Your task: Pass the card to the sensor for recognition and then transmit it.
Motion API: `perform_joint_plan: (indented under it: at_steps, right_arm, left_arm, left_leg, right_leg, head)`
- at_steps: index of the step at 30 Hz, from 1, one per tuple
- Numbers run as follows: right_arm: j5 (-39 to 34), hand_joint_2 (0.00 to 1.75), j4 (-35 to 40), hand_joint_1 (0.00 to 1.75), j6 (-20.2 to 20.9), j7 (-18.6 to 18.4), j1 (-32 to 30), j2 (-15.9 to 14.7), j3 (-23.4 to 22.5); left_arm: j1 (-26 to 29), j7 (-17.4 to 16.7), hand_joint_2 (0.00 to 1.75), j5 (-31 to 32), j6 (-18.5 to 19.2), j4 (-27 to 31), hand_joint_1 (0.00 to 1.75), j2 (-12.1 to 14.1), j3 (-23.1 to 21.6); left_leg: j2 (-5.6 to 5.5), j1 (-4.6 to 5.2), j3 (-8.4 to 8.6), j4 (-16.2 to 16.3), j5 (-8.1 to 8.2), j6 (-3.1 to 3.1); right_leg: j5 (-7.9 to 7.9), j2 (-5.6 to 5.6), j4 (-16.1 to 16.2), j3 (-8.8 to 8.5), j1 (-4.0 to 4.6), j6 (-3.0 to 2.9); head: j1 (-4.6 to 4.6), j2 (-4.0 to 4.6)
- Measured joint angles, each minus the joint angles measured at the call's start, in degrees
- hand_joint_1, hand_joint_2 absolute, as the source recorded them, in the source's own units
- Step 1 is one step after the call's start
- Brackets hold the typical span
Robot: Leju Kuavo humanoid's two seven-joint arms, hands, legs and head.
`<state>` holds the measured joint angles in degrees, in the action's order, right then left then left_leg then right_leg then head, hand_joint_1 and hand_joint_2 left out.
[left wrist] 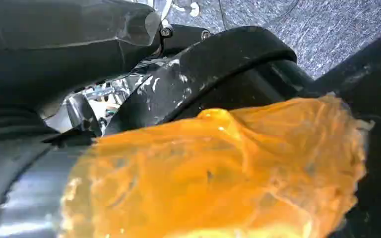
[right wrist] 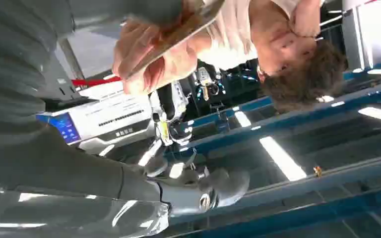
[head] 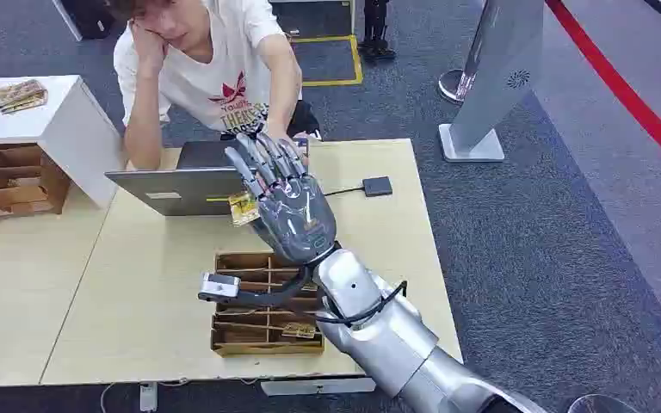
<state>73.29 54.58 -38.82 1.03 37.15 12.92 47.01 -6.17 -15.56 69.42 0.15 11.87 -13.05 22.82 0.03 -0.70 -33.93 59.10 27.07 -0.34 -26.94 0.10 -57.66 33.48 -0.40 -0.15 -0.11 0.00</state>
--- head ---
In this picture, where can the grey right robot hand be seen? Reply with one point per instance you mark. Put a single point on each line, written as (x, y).
(296, 222)

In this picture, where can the yellow printed card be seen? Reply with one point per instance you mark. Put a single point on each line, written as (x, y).
(243, 210)

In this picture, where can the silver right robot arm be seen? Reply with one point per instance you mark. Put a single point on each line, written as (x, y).
(387, 336)

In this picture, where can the small black square device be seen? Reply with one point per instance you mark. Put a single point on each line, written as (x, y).
(377, 186)

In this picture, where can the grey laptop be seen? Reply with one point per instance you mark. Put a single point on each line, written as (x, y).
(182, 191)

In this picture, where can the wooden card box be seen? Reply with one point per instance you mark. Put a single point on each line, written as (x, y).
(248, 336)

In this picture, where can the person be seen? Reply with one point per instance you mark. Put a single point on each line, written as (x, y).
(216, 74)

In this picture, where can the chrome stanchion base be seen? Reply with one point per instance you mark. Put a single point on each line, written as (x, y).
(450, 85)

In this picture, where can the black robot legs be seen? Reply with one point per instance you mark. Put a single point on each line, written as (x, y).
(376, 28)

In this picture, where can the white power strip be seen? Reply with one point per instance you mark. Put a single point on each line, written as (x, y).
(148, 397)

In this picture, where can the white cabinet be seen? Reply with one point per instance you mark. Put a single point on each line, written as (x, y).
(74, 137)

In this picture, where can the grey slanted kiosk stand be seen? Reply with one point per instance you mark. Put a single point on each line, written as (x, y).
(496, 74)

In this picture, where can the wooden slotted organizer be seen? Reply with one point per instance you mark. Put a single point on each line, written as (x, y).
(17, 182)

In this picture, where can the clear glass dome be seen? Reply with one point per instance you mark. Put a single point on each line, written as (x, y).
(601, 406)

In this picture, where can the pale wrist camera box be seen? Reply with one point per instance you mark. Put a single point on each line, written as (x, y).
(216, 287)

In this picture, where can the grey desk frame bar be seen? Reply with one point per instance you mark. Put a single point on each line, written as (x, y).
(316, 386)

